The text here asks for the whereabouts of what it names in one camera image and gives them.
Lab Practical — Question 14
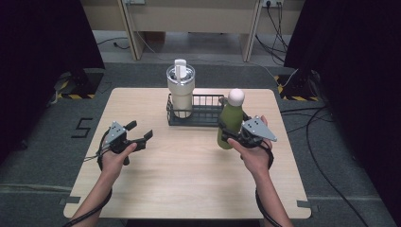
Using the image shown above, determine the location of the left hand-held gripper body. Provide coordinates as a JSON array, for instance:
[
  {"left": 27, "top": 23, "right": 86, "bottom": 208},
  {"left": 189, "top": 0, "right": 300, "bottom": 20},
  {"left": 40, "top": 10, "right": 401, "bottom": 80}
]
[{"left": 103, "top": 121, "right": 148, "bottom": 166}]

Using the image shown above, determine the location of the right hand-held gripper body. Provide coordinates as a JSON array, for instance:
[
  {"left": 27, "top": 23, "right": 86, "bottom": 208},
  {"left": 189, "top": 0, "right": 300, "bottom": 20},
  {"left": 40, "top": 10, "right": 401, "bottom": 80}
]
[{"left": 238, "top": 116, "right": 278, "bottom": 149}]

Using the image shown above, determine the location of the green bottle with white cap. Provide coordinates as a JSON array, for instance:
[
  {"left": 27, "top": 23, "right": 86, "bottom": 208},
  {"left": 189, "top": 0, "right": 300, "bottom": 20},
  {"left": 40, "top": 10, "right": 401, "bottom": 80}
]
[{"left": 217, "top": 88, "right": 246, "bottom": 150}]

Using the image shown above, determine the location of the dark grey wire rack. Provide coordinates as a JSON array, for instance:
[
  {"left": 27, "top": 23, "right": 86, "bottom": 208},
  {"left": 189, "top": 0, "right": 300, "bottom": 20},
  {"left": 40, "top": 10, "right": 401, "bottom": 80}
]
[{"left": 166, "top": 93, "right": 225, "bottom": 128}]

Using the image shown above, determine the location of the cream tumbler with lid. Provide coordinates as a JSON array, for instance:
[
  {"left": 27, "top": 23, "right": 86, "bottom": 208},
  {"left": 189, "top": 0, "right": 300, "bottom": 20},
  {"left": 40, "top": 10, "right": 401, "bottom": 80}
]
[{"left": 166, "top": 59, "right": 197, "bottom": 119}]

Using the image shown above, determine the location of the person's left hand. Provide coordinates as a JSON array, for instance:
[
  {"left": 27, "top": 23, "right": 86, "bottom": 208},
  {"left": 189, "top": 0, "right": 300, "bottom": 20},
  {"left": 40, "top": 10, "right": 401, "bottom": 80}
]
[{"left": 100, "top": 142, "right": 138, "bottom": 178}]

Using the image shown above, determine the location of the person's right hand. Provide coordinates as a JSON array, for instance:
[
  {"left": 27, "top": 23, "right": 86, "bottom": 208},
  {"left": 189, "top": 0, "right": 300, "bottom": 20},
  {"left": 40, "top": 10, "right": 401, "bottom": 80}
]
[{"left": 227, "top": 114, "right": 274, "bottom": 182}]

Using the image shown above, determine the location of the black stand base striped tape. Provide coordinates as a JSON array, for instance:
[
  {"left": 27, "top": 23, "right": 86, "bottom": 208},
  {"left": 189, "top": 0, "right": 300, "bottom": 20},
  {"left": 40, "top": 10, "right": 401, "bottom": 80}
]
[
  {"left": 273, "top": 74, "right": 321, "bottom": 102},
  {"left": 57, "top": 67, "right": 105, "bottom": 100}
]

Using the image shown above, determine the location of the black curtain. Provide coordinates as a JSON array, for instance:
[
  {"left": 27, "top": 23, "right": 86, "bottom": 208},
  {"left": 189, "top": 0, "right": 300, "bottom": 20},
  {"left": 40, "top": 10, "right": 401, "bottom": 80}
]
[
  {"left": 285, "top": 0, "right": 401, "bottom": 218},
  {"left": 0, "top": 0, "right": 105, "bottom": 165}
]

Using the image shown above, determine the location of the beige desk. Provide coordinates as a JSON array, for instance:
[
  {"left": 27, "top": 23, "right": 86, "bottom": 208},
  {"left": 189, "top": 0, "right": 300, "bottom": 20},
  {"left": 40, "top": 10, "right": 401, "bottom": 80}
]
[{"left": 79, "top": 0, "right": 305, "bottom": 62}]

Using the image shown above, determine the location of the long black floor cable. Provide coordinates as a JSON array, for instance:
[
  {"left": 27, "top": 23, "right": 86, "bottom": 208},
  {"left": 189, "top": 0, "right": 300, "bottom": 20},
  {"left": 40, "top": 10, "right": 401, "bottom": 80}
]
[{"left": 280, "top": 105, "right": 371, "bottom": 227}]

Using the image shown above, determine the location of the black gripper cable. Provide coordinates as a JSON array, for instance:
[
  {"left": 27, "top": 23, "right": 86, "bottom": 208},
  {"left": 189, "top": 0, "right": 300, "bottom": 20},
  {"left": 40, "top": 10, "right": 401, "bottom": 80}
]
[
  {"left": 254, "top": 143, "right": 283, "bottom": 227},
  {"left": 62, "top": 129, "right": 113, "bottom": 227}
]

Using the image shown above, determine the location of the black power cable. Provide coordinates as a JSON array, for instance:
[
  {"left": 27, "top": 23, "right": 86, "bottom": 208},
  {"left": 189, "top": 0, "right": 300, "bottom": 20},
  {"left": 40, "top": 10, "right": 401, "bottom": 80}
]
[{"left": 254, "top": 1, "right": 290, "bottom": 63}]

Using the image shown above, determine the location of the white wall socket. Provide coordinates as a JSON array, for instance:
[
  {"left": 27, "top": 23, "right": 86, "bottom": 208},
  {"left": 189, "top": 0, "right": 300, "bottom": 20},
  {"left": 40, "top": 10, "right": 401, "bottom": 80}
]
[{"left": 261, "top": 0, "right": 286, "bottom": 8}]

